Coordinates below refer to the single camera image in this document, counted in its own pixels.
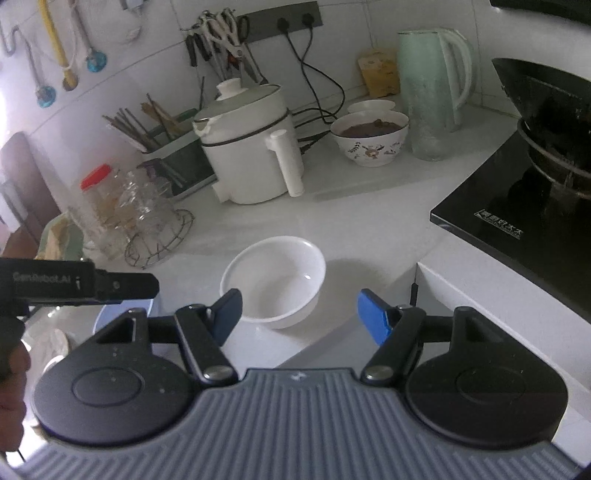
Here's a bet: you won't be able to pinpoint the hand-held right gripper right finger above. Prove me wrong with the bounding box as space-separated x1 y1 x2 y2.
358 288 498 387

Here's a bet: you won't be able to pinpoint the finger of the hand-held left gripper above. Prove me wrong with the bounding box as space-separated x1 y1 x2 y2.
96 270 160 305

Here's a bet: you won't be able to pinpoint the black wok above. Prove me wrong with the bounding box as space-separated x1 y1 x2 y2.
491 57 591 200

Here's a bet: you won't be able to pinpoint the yellow sponge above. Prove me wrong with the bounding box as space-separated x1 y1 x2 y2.
357 47 400 99

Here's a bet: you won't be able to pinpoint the black power cable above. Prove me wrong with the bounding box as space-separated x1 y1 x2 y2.
277 18 347 155

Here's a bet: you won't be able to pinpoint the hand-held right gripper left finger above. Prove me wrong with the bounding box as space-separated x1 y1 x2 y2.
95 288 243 387

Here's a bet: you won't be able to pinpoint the kitchen scissors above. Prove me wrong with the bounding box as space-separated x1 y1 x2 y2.
198 10 266 84

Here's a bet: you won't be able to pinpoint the black-handled hanging utensil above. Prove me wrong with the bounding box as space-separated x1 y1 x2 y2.
185 32 204 68

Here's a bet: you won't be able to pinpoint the black glass gas stove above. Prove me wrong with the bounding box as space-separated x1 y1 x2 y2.
429 119 591 325

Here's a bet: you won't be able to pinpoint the brown cutting board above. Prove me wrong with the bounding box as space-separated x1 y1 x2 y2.
0 131 62 241

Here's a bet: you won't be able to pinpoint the grey wall power strip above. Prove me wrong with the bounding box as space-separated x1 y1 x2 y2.
191 1 321 45

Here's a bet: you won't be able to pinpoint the round wire glass rack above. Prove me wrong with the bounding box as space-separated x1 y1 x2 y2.
124 208 195 270

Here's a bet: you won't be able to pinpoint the white bowl with printed figures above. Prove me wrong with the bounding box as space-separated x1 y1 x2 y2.
329 110 411 168

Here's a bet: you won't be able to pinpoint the small white dish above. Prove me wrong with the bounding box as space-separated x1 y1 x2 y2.
346 99 397 116

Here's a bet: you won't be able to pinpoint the clear drinking glass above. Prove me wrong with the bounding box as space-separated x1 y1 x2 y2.
137 164 175 200
107 184 155 237

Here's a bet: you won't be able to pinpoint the plain white bowl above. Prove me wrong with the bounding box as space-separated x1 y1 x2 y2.
220 236 327 330

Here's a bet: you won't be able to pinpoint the person's left hand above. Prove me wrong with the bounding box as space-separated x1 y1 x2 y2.
0 342 32 457

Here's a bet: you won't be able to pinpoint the white electric cooking pot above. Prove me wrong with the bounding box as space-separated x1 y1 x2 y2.
192 78 306 206

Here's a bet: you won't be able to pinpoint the green chopstick holder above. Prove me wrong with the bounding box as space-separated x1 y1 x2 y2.
103 93 217 200

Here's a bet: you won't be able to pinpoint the green colander with noodles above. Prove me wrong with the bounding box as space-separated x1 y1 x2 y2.
36 211 86 262

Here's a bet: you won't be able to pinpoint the pale green electric kettle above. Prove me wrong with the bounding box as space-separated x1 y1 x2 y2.
397 28 476 162

